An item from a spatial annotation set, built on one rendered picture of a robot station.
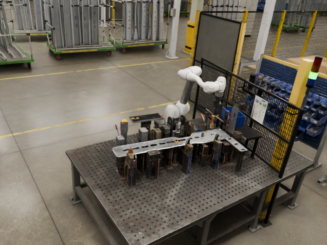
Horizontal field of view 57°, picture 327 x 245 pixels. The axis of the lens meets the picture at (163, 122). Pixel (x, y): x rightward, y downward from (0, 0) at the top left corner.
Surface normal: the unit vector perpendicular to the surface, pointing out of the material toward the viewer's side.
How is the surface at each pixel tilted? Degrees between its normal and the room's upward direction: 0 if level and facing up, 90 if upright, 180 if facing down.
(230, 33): 89
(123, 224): 0
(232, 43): 90
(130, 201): 0
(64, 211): 0
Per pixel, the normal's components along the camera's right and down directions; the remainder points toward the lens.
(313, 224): 0.08, -0.89
